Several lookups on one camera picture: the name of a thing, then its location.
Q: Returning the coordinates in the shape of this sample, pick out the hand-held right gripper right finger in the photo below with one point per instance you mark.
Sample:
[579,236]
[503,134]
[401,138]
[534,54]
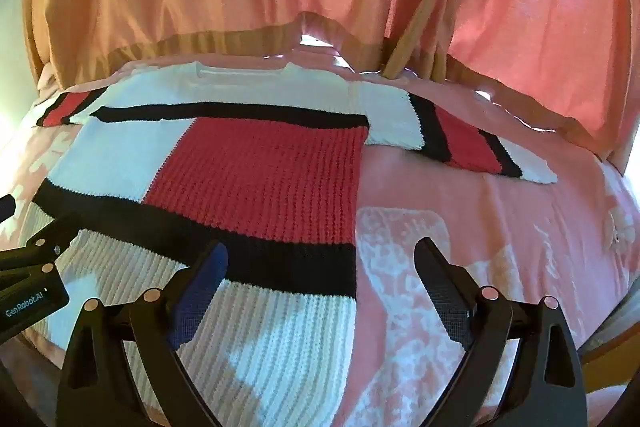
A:
[446,294]

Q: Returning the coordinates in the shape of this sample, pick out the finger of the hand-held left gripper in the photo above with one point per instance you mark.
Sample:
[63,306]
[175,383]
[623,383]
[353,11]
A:
[6,207]
[52,237]

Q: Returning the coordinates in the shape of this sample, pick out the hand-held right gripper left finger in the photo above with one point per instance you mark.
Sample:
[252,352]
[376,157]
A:
[199,294]

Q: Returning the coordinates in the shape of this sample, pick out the white red black knit sweater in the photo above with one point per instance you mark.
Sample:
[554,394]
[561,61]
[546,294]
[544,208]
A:
[250,167]

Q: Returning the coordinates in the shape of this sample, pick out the pink printed blanket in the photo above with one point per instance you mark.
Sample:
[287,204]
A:
[450,207]

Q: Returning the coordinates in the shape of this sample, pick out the pink curtain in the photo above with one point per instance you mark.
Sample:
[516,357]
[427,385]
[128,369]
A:
[525,7]

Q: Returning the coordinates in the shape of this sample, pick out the wooden bed frame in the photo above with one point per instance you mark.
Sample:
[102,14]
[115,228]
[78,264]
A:
[612,337]

